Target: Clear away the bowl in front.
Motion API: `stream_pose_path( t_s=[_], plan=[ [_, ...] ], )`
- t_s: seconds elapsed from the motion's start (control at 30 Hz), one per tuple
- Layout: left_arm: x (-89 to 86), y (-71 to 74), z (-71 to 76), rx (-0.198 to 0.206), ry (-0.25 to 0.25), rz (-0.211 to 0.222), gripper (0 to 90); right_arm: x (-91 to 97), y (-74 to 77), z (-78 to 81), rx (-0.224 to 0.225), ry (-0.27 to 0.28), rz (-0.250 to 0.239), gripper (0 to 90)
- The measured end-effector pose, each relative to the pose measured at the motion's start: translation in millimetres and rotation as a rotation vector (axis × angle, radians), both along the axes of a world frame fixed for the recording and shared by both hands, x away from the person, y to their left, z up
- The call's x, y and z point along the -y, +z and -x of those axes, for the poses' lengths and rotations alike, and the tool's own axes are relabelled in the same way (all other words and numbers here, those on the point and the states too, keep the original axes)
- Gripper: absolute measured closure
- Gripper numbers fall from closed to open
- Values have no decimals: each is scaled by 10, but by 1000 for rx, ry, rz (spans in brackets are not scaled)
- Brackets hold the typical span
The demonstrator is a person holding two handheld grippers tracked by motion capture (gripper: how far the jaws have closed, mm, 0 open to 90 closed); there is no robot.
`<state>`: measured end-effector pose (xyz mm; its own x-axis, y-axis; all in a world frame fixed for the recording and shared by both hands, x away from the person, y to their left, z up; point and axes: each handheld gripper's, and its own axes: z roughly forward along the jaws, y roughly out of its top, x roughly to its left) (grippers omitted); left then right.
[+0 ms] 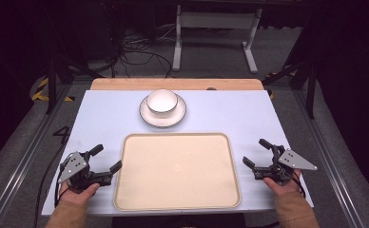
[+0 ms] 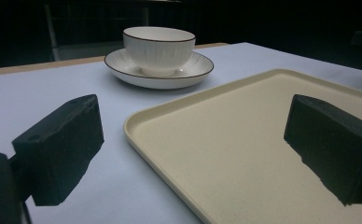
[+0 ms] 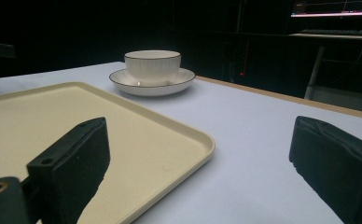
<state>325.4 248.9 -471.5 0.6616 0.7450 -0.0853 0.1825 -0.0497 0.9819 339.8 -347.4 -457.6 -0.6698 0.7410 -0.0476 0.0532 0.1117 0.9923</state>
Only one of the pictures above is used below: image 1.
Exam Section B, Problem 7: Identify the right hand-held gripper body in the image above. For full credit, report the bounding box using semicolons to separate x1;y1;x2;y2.
252;143;319;186

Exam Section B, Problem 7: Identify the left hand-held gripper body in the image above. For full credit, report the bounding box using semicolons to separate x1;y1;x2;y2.
57;151;113;192

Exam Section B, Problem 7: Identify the beige tray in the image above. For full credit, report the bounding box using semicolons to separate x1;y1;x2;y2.
113;132;242;212

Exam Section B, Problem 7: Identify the white plate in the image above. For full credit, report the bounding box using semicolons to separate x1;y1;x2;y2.
139;94;187;128

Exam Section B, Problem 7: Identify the white bowl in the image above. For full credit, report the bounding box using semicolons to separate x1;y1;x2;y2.
146;88;179;115

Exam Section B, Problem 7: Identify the person's right hand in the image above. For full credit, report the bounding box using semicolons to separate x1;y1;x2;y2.
262;168;302;197

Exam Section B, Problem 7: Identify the person's left hand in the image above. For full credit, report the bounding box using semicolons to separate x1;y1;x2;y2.
59;182;101;206

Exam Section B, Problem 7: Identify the black tripod stand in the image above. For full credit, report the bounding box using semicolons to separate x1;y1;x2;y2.
262;31;320;120
44;41;106;115

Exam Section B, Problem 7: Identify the wooden board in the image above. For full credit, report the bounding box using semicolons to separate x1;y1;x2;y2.
89;77;265;91

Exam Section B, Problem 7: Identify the white metal stand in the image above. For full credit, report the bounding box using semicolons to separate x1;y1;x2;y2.
171;4;263;75

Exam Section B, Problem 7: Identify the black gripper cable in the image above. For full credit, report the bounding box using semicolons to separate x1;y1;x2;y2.
286;170;306;200
33;143;76;228

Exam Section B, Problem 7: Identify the black cable bundle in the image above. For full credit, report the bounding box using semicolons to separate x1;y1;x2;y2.
114;27;174;79

